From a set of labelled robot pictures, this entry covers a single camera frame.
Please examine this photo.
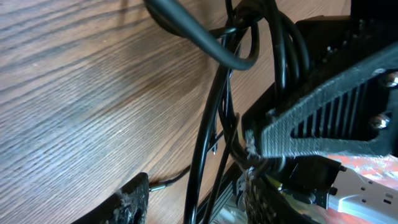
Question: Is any thick black usb cable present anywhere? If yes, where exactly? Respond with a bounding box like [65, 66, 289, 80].
[183, 0, 312, 224]

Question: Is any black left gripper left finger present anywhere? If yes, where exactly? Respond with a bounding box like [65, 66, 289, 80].
[73, 172, 149, 224]

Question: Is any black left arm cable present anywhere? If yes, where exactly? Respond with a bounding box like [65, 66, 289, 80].
[142, 0, 261, 71]

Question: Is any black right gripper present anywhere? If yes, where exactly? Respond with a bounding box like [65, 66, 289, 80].
[243, 1, 397, 124]

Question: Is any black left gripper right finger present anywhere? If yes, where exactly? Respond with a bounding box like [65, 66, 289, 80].
[244, 168, 311, 224]

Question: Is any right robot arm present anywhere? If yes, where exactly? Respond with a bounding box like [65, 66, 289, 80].
[243, 1, 397, 223]

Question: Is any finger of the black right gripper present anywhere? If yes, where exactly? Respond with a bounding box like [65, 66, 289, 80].
[243, 44, 397, 158]

